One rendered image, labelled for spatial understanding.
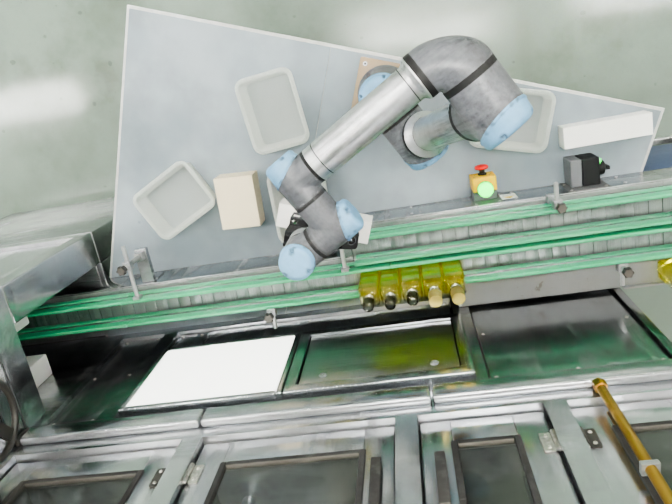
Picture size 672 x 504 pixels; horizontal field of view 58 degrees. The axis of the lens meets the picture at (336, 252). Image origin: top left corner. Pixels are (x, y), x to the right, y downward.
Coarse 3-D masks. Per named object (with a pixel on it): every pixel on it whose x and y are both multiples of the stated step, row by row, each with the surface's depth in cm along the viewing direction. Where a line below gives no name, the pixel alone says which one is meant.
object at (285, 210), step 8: (280, 208) 156; (288, 208) 156; (280, 216) 156; (288, 216) 156; (296, 216) 156; (368, 216) 159; (280, 224) 157; (288, 224) 157; (368, 224) 155; (360, 232) 156; (368, 232) 156; (360, 240) 156
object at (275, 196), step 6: (270, 186) 183; (324, 186) 181; (270, 192) 183; (276, 192) 187; (270, 198) 184; (276, 198) 186; (282, 198) 191; (276, 204) 186; (276, 210) 185; (276, 216) 186; (276, 228) 187; (282, 228) 189; (282, 234) 188; (282, 240) 188
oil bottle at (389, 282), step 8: (384, 272) 175; (392, 272) 173; (384, 280) 168; (392, 280) 167; (384, 288) 164; (392, 288) 163; (400, 288) 166; (384, 296) 164; (400, 296) 164; (384, 304) 165
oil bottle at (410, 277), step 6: (402, 270) 173; (408, 270) 172; (414, 270) 171; (402, 276) 168; (408, 276) 167; (414, 276) 166; (420, 276) 167; (402, 282) 164; (408, 282) 163; (414, 282) 163; (420, 282) 163; (402, 288) 163; (408, 288) 162; (414, 288) 162; (420, 288) 163; (402, 294) 164; (420, 294) 163
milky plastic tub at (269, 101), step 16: (240, 80) 176; (256, 80) 179; (272, 80) 182; (288, 80) 181; (240, 96) 177; (256, 96) 184; (272, 96) 183; (288, 96) 183; (256, 112) 185; (272, 112) 185; (288, 112) 184; (256, 128) 184; (272, 128) 186; (288, 128) 186; (304, 128) 178; (256, 144) 181; (272, 144) 186; (288, 144) 180
